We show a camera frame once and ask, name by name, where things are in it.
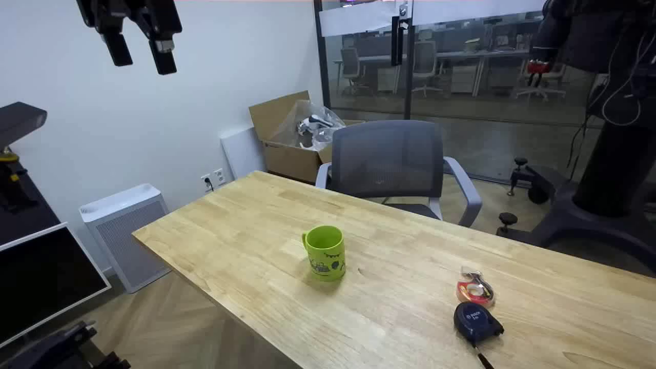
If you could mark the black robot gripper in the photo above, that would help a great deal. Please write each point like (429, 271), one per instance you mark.
(135, 12)

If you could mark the green printed mug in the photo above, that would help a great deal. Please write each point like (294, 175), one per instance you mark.
(327, 256)

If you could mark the black tilted equipment stand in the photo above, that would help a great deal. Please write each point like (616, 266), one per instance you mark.
(17, 120)

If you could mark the white air purifier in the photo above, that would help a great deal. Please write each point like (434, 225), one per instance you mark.
(130, 232)

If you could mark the open cardboard box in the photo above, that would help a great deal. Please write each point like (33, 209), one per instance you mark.
(288, 161)

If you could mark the clear plastic bag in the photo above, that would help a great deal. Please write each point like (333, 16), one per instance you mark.
(316, 130)

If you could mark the black computer monitor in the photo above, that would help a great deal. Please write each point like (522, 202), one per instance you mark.
(42, 280)

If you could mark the grey mesh office chair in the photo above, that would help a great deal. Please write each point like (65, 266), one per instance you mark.
(386, 157)

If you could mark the grey background office chair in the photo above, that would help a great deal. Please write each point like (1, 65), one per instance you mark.
(425, 65)

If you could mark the black wheeled base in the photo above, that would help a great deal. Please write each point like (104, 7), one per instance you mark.
(62, 350)

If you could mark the red office chair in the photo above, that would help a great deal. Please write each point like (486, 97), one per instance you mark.
(538, 70)

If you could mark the black round knob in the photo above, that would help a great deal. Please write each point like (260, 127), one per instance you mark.
(507, 220)

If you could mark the black clamp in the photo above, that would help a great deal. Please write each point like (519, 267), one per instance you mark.
(529, 180)

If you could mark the black tape measure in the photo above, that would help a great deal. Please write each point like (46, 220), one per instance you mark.
(476, 320)

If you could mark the white wall outlet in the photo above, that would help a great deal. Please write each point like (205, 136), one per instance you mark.
(208, 183)
(219, 176)

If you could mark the black glass door post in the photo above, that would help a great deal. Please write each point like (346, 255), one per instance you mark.
(409, 89)

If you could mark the black pedestal column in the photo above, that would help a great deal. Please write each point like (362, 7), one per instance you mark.
(616, 170)

